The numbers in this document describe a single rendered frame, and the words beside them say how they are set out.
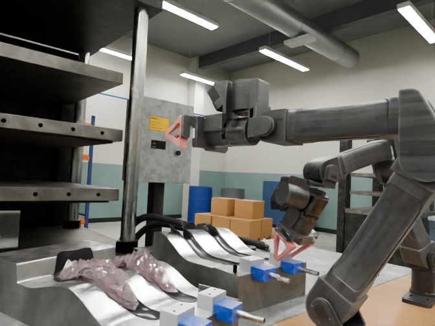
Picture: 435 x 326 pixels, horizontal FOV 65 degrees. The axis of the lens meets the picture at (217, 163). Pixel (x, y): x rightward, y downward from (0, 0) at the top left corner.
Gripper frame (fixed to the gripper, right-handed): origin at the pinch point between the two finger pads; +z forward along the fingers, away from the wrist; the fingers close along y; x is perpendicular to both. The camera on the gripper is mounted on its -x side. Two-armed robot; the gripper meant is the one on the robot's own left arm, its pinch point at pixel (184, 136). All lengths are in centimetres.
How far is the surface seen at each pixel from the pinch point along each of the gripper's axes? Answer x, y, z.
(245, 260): 28.6, -12.8, -9.4
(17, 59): -31, 12, 75
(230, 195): 38, -561, 435
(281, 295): 38.1, -23.7, -13.1
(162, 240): 28.0, -12.6, 20.7
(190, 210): 79, -524, 525
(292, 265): 30.1, -23.3, -16.0
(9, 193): 17, 12, 73
